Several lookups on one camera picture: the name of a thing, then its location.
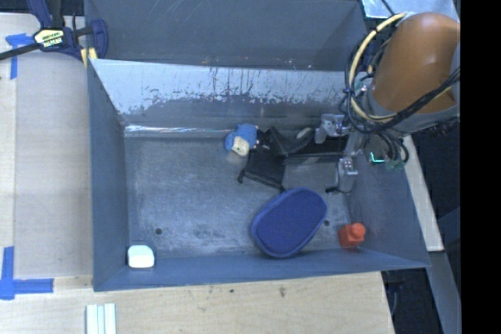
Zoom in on black ribbed flat piece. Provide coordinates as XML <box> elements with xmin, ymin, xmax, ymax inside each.
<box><xmin>237</xmin><ymin>152</ymin><xmax>287</xmax><ymax>192</ymax></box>

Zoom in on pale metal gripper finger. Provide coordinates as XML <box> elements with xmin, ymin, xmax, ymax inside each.
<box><xmin>282</xmin><ymin>157</ymin><xmax>359</xmax><ymax>194</ymax></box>
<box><xmin>296</xmin><ymin>113</ymin><xmax>350</xmax><ymax>144</ymax></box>

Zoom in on black angular plastic piece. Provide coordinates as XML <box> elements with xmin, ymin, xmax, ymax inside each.
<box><xmin>265</xmin><ymin>126</ymin><xmax>315</xmax><ymax>159</ymax></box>

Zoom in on white small block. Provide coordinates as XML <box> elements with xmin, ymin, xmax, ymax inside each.
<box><xmin>127</xmin><ymin>244</ymin><xmax>156</xmax><ymax>269</ymax></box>

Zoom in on blue toy figure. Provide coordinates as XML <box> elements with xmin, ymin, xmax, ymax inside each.
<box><xmin>224</xmin><ymin>123</ymin><xmax>260</xmax><ymax>158</ymax></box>

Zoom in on grey metal bin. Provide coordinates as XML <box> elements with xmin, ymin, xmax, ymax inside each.
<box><xmin>81</xmin><ymin>0</ymin><xmax>432</xmax><ymax>293</ymax></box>

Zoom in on red toy block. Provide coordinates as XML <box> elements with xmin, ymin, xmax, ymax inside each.
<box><xmin>337</xmin><ymin>222</ymin><xmax>367</xmax><ymax>250</ymax></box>

